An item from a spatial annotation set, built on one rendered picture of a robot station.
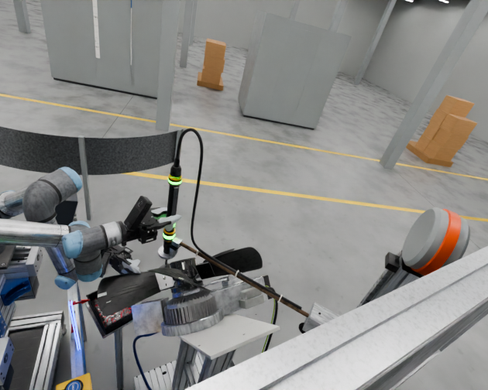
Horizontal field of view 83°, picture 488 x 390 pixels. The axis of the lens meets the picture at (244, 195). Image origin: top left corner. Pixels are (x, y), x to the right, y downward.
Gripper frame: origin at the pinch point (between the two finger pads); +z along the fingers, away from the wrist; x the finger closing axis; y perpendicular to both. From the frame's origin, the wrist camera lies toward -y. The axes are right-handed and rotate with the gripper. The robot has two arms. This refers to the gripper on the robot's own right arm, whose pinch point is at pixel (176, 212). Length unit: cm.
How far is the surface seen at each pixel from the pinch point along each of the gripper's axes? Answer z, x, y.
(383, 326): -22, 69, -48
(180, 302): -0.4, 12.5, 39.0
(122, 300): -19.9, 1.4, 37.5
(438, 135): 819, -120, 92
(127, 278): -14.7, -8.1, 38.2
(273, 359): -32, 66, -49
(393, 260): 27, 61, -23
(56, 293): -37, -107, 156
